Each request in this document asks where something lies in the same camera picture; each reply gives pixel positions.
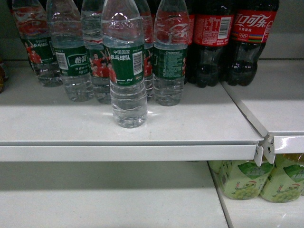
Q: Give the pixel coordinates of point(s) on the water bottle green label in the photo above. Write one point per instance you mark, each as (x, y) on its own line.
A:
(123, 38)

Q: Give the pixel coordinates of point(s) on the white lower shelf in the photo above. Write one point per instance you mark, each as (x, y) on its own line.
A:
(109, 195)

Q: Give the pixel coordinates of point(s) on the white shelf with water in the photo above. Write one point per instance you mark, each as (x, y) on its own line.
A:
(41, 124)

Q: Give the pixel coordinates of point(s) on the white right adjoining shelf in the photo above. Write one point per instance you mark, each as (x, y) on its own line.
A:
(274, 104)

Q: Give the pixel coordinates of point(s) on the far left water bottle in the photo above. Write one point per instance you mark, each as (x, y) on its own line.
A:
(31, 22)

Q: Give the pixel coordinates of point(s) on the left cola bottle red label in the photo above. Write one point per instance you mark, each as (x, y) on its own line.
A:
(212, 25)

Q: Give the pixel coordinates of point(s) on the cola bottle red label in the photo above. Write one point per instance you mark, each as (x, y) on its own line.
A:
(212, 25)
(252, 25)

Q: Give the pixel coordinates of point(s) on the left green grape juice bottle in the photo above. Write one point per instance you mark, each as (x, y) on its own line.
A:
(241, 179)

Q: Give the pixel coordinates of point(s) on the green grape juice bottle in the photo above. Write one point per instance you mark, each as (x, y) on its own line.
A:
(241, 179)
(285, 183)

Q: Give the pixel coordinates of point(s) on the right cola bottle red label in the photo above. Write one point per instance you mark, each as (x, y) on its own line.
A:
(252, 25)

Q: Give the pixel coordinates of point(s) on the right green grape juice bottle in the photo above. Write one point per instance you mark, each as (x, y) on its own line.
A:
(285, 183)

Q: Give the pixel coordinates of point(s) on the yellow lemon tea bottle left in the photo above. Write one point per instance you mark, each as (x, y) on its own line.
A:
(4, 75)

